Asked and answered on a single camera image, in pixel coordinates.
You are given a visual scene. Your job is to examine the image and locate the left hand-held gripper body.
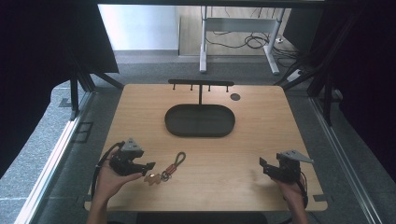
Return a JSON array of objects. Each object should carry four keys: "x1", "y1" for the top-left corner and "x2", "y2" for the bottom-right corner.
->
[{"x1": 108, "y1": 137, "x2": 146, "y2": 177}]

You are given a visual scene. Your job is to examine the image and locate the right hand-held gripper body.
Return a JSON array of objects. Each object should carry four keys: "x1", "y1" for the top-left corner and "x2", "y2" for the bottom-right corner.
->
[{"x1": 274, "y1": 149, "x2": 315, "y2": 185}]

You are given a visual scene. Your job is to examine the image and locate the keychain with brown strap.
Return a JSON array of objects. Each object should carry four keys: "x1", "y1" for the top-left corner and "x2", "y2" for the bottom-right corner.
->
[{"x1": 143, "y1": 151, "x2": 187, "y2": 187}]

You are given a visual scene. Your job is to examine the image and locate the person's right hand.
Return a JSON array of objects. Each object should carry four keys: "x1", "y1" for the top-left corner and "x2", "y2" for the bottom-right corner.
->
[{"x1": 273, "y1": 175, "x2": 307, "y2": 208}]

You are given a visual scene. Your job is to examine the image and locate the person's left hand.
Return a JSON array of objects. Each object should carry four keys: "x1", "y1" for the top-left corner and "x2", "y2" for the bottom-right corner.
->
[{"x1": 92, "y1": 153, "x2": 144, "y2": 204}]

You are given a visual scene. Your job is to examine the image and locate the black key stand with tray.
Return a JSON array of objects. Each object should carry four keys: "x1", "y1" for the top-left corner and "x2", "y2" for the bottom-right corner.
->
[{"x1": 163, "y1": 78, "x2": 236, "y2": 138}]

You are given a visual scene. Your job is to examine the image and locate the person's dark clothing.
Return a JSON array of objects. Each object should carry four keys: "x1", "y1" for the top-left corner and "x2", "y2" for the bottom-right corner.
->
[{"x1": 106, "y1": 212, "x2": 292, "y2": 224}]

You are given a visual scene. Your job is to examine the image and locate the black metal stand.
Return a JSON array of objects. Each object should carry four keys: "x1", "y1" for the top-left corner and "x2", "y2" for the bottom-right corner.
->
[
  {"x1": 64, "y1": 46, "x2": 125, "y2": 121},
  {"x1": 274, "y1": 6, "x2": 368, "y2": 127}
]

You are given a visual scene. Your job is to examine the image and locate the white power strip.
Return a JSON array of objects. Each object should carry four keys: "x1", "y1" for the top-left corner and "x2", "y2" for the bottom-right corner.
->
[{"x1": 286, "y1": 69, "x2": 304, "y2": 83}]

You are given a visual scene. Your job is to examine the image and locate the black curtain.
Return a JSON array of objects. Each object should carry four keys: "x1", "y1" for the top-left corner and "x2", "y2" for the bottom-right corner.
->
[
  {"x1": 282, "y1": 0, "x2": 396, "y2": 185},
  {"x1": 0, "y1": 0, "x2": 120, "y2": 178}
]

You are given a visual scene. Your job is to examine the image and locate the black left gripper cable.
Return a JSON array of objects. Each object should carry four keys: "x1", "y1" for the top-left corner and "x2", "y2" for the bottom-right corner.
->
[{"x1": 91, "y1": 141, "x2": 126, "y2": 198}]

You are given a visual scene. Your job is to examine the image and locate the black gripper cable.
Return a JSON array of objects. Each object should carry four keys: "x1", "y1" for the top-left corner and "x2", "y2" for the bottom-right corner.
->
[
  {"x1": 91, "y1": 141, "x2": 126, "y2": 198},
  {"x1": 281, "y1": 170, "x2": 310, "y2": 210}
]

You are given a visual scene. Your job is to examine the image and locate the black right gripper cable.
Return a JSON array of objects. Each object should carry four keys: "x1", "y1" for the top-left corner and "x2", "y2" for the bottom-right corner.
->
[{"x1": 281, "y1": 170, "x2": 310, "y2": 210}]

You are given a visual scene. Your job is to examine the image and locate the aluminium rail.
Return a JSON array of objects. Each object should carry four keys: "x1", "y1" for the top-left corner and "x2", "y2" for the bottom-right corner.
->
[
  {"x1": 13, "y1": 91, "x2": 96, "y2": 224},
  {"x1": 308, "y1": 96, "x2": 376, "y2": 224}
]

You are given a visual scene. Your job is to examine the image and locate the black floor cables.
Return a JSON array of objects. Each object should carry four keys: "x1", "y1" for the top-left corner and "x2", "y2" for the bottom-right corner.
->
[{"x1": 205, "y1": 7, "x2": 302, "y2": 68}]

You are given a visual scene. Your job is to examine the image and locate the white metal desk frame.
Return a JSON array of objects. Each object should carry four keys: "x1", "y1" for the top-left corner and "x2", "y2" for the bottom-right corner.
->
[{"x1": 199, "y1": 6, "x2": 286, "y2": 76}]

